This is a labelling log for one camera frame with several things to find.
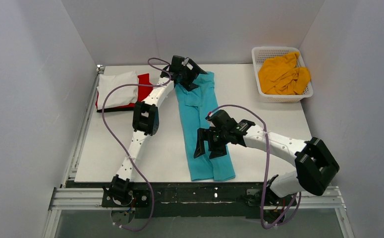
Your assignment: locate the turquoise t shirt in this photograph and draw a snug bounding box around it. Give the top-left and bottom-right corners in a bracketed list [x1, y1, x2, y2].
[174, 71, 236, 181]

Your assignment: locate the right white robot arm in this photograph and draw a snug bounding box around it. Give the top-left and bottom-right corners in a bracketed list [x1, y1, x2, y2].
[193, 110, 340, 200]

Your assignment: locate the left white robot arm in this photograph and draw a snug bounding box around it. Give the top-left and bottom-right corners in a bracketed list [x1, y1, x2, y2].
[102, 56, 207, 201]

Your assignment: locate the red folded t shirt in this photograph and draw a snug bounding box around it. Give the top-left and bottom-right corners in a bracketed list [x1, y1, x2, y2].
[95, 73, 152, 113]

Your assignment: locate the black folded t shirt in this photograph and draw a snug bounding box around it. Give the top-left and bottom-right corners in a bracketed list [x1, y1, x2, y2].
[104, 105, 134, 113]

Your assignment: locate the white folded t shirt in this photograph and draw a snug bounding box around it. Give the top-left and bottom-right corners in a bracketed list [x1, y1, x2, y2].
[97, 71, 139, 110]

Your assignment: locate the yellow crumpled t shirt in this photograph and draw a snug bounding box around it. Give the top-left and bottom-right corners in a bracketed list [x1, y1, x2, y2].
[258, 52, 311, 95]

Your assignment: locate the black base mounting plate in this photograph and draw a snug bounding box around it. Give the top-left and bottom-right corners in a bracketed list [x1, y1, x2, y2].
[100, 181, 297, 219]

